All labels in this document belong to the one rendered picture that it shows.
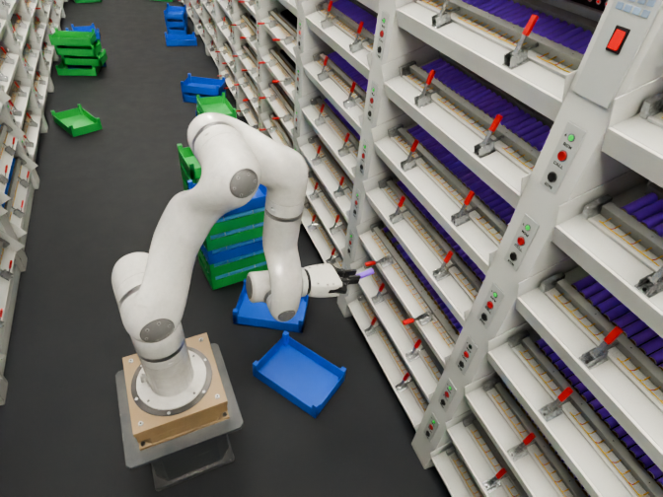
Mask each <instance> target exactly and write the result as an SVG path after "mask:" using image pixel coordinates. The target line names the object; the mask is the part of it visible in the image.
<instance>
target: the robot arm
mask: <svg viewBox="0 0 663 497"><path fill-rule="evenodd" d="M187 141H188V145H189V147H190V149H191V151H192V153H193V155H194V157H195V158H196V159H197V160H198V162H199V164H200V165H201V177H200V180H199V182H198V184H197V185H196V186H195V187H194V188H192V189H190V190H185V191H182V192H179V193H178V194H176V195H175V196H174V197H173V198H172V199H171V201H170V202H169V204H168V205H167V207H166V209H165V211H164V213H163V215H162V217H161V219H160V221H159V223H158V225H157V227H156V230H155V233H154V235H153V239H152V242H151V246H150V249H149V253H146V252H134V253H130V254H127V255H125V256H124V257H122V258H121V259H120V260H119V261H118V262H117V263H116V264H115V266H114V268H113V270H112V274H111V284H112V287H113V291H114V295H115V298H116V302H117V305H118V309H119V312H120V316H121V319H122V322H123V325H124V327H125V329H126V331H127V332H128V333H129V334H130V337H131V340H132V343H133V345H134V348H135V350H136V353H137V355H138V358H139V360H140V363H141V365H142V369H141V370H140V372H139V374H138V377H137V381H136V389H137V393H138V395H139V397H140V399H141V400H142V401H143V403H145V404H146V405H147V406H149V407H151V408H154V409H158V410H172V409H176V408H180V407H182V406H184V405H186V404H188V403H190V402H191V401H192V400H194V399H195V398H196V397H197V396H198V395H199V393H200V392H201V390H202V389H203V387H204V384H205V381H206V367H205V365H204V362H203V361H202V359H201V358H200V357H199V356H198V355H197V354H195V353H194V352H191V351H189V350H188V349H187V345H186V341H185V337H184V330H183V326H182V323H181V320H182V318H183V315H184V308H185V305H186V300H187V295H188V290H189V285H190V279H191V274H192V271H193V267H194V263H195V260H196V257H197V254H198V252H199V250H200V248H201V246H202V244H203V242H204V241H205V239H206V237H207V235H208V234H209V232H210V230H211V229H212V227H213V226H214V224H215V223H216V222H217V221H218V220H219V219H220V218H221V217H222V216H223V215H224V214H226V213H228V212H230V211H232V210H235V209H237V208H240V207H242V206H244V205H246V204H247V203H248V202H249V201H250V200H251V199H252V198H253V197H254V195H255V194H256V192H257V190H258V187H259V184H262V185H264V186H265V187H266V197H265V207H264V219H263V232H262V246H263V251H264V255H265V259H266V264H267V268H268V270H264V271H253V272H249V273H248V275H247V279H246V289H247V295H248V298H249V300H250V301H251V302H252V303H259V302H264V303H266V304H267V307H268V309H269V312H270V314H271V315H272V317H273V318H274V319H275V320H277V321H282V322H284V321H289V320H291V319H293V317H294V316H295V315H296V313H297V311H298V309H299V305H300V300H301V297H305V296H306V295H308V296H309V297H316V298H326V297H336V296H339V293H340V294H346V292H347V285H349V284H357V283H358V282H359V280H360V277H361V276H360V275H355V274H356V272H357V270H356V269H347V270H344V269H343V268H337V267H335V266H333V265H332V264H331V263H323V264H316V265H311V266H307V267H304V268H302V267H301V263H300V257H299V253H298V247H297V243H298V237H299V231H300V225H301V220H302V214H303V208H304V202H305V196H306V190H307V183H308V167H307V164H306V161H305V159H304V158H303V157H302V155H301V154H300V153H298V152H297V151H295V150H294V149H292V148H290V147H288V146H285V145H283V144H281V143H279V142H277V141H274V140H272V139H271V138H269V137H267V136H265V135H264V134H262V133H260V132H259V131H257V130H255V129H254V128H252V127H251V126H249V125H247V124H245V123H244V122H242V121H241V120H239V119H236V118H234V117H231V116H229V115H225V114H222V113H216V112H207V113H203V114H200V115H198V116H197V117H196V118H195V119H194V120H193V121H192V122H191V123H190V125H189V127H188V130H187ZM341 277H342V278H341ZM342 282H343V283H342ZM340 287H341V288H340Z"/></svg>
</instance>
